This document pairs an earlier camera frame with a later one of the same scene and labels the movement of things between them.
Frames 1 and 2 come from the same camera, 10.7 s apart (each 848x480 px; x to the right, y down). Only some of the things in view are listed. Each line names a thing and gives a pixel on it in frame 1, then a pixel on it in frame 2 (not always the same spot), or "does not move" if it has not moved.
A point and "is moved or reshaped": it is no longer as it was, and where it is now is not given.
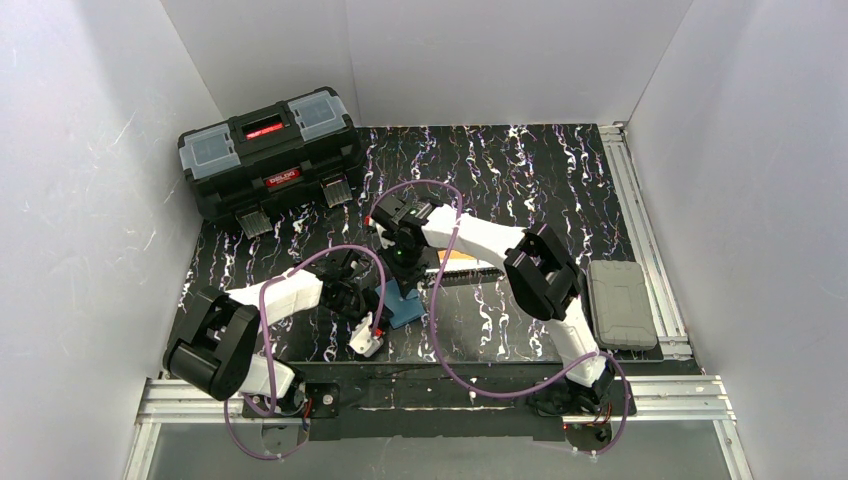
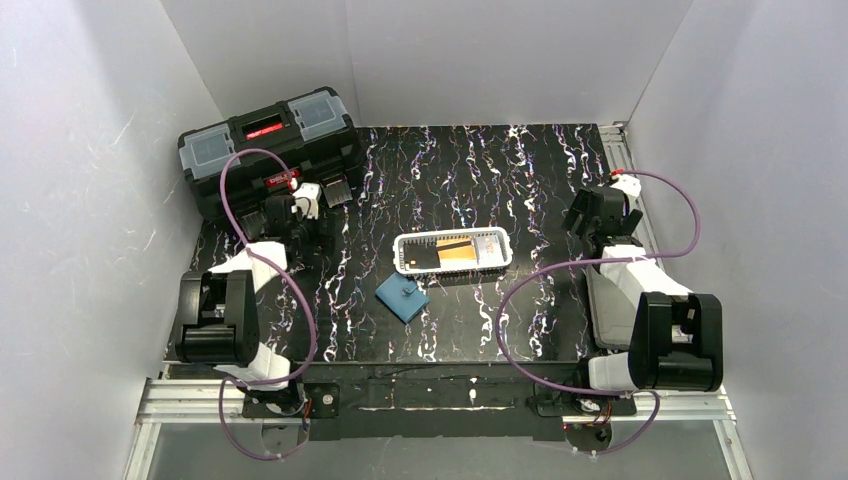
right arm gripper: x=405 y=281 to x=602 y=220
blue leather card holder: x=405 y=309 is moved or reshaped
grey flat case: x=621 y=305 does not move
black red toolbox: x=244 y=166 does not move
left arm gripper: x=361 y=307 to x=291 y=234
